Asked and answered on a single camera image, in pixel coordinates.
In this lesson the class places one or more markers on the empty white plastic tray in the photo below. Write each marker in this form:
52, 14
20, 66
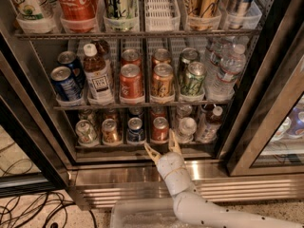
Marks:
162, 15

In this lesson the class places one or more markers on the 7up bottle top shelf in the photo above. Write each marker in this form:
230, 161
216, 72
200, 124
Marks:
35, 16

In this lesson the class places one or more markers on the green white can bottom shelf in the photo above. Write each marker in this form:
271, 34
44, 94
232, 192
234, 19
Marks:
86, 132

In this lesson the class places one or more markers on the left fridge glass door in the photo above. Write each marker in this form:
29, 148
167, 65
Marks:
32, 166

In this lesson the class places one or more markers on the tea bottle bottom shelf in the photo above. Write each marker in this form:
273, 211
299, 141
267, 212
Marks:
209, 125

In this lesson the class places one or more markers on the silver cans top right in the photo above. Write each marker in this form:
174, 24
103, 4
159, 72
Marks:
236, 11

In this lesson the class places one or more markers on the rear green can middle shelf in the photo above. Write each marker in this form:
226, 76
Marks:
187, 56

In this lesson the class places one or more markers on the clear plastic bin on floor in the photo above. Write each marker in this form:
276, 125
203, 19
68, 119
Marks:
146, 213

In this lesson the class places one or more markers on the clear water bottle bottom shelf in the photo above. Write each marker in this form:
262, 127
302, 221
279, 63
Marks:
185, 130

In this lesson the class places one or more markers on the brown tea bottle white cap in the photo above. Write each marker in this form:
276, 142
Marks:
96, 71

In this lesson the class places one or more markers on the rear orange can middle shelf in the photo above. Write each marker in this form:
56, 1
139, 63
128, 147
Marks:
161, 55

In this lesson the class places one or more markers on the clear water bottle shelf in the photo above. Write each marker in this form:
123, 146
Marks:
185, 130
231, 65

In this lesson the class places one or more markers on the red can behind bottom shelf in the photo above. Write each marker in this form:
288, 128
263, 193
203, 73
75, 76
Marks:
156, 112

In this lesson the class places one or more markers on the orange can shelf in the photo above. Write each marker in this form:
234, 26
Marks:
162, 81
110, 131
161, 55

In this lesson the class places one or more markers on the red coke can middle shelf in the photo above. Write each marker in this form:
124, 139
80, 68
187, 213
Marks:
131, 81

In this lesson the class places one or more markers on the blue pepsi can middle rear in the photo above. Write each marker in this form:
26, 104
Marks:
70, 59

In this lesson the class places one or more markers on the right fridge glass door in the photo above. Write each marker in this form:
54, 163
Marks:
263, 133

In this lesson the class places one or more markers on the red coke can shelf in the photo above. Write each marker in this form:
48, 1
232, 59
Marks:
131, 81
160, 129

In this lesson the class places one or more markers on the orange can bottom shelf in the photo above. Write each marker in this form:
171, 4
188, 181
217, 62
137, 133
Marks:
110, 131

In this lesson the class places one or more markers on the large coca cola bottle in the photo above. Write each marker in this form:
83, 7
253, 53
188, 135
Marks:
79, 16

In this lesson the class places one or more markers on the clear water bottle middle shelf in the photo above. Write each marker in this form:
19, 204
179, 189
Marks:
231, 65

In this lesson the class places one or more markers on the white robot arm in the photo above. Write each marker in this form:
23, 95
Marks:
190, 207

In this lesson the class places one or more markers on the fridge glass door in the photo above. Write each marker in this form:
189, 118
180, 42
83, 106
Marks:
263, 133
32, 166

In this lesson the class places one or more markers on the blue pepsi can bottom shelf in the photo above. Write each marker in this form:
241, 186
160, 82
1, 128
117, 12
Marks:
135, 131

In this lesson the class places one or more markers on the stainless fridge base grille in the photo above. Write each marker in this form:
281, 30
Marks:
100, 187

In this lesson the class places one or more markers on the gold cans top shelf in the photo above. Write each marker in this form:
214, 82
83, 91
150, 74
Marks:
201, 13

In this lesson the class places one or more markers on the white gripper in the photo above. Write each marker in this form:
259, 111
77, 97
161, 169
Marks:
168, 165

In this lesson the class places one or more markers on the red coke can bottom shelf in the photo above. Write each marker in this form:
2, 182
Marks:
160, 129

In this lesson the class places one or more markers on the blue pepsi can middle front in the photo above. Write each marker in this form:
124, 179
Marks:
64, 83

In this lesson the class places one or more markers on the rear red can middle shelf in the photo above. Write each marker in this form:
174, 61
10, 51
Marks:
131, 56

